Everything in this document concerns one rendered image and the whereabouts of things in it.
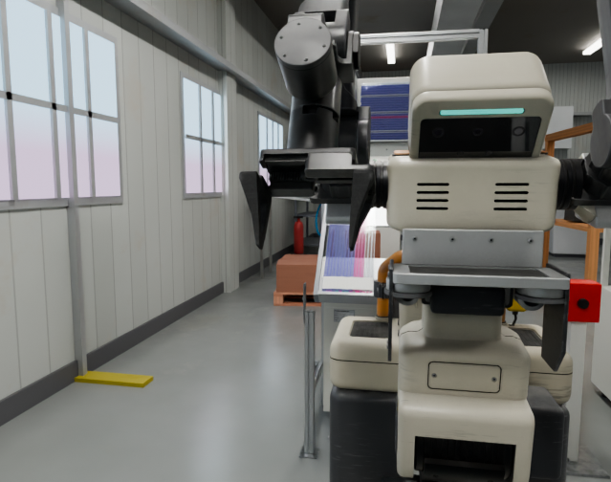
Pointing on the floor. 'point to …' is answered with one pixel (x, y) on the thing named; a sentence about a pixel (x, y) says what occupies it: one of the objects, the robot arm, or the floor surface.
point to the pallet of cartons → (287, 271)
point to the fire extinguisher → (298, 237)
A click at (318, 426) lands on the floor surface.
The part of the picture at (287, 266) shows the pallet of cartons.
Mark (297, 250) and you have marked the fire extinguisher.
